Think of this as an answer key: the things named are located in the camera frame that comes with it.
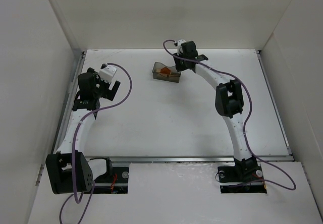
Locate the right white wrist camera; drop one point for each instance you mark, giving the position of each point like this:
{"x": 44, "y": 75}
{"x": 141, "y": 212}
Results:
{"x": 178, "y": 45}

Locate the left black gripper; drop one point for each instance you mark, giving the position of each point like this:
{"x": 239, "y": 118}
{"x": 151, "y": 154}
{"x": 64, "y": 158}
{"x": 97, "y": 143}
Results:
{"x": 111, "y": 91}

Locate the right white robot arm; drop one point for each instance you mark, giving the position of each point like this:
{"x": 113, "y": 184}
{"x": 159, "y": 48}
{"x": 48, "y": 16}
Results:
{"x": 229, "y": 104}

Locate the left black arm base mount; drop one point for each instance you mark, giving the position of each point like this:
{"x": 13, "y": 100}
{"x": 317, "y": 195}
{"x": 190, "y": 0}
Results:
{"x": 114, "y": 181}

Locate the tan wood block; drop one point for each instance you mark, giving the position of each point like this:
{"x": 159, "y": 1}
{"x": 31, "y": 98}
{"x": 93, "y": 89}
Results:
{"x": 172, "y": 76}

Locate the orange triangular wood block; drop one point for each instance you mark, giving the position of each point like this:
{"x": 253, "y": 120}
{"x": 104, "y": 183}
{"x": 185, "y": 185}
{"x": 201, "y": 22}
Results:
{"x": 166, "y": 70}

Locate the smoky transparent plastic bin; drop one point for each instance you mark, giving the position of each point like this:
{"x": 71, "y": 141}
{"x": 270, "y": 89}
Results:
{"x": 163, "y": 77}

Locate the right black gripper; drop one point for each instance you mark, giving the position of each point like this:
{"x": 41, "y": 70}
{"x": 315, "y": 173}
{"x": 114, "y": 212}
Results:
{"x": 202, "y": 57}

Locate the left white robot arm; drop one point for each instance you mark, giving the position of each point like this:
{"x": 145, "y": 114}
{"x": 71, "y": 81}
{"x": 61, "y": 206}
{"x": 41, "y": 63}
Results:
{"x": 67, "y": 168}

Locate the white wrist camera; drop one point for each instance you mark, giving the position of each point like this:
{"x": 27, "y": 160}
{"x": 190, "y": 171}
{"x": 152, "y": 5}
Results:
{"x": 178, "y": 45}
{"x": 107, "y": 72}

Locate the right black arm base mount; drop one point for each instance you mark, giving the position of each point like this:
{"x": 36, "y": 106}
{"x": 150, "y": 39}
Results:
{"x": 233, "y": 181}

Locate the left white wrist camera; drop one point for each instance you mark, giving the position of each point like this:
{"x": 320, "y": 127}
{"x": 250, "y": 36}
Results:
{"x": 107, "y": 72}

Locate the long light wood block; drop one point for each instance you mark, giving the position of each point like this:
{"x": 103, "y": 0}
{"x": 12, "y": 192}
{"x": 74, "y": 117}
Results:
{"x": 159, "y": 71}

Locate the aluminium front rail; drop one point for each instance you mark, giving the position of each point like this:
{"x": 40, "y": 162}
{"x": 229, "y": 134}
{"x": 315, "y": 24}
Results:
{"x": 155, "y": 159}

